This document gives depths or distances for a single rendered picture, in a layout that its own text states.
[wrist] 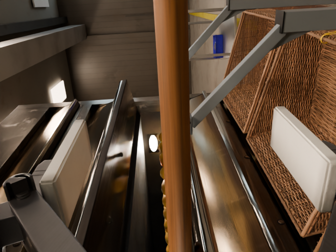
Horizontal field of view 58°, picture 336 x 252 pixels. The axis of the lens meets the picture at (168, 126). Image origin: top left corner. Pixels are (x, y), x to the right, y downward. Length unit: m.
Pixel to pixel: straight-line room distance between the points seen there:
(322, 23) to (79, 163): 0.61
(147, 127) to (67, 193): 1.79
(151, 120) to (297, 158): 1.76
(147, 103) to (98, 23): 9.78
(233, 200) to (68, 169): 0.90
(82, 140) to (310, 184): 0.13
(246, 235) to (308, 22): 0.58
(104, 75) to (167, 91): 11.52
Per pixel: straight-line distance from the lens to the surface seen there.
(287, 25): 0.68
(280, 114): 0.20
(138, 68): 11.61
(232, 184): 1.10
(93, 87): 11.99
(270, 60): 1.30
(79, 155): 0.19
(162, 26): 0.27
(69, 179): 0.17
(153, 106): 1.89
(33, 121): 1.83
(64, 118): 1.67
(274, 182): 1.10
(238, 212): 1.00
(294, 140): 0.19
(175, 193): 0.34
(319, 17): 0.71
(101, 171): 0.97
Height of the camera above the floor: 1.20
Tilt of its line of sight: 1 degrees down
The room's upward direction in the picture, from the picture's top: 94 degrees counter-clockwise
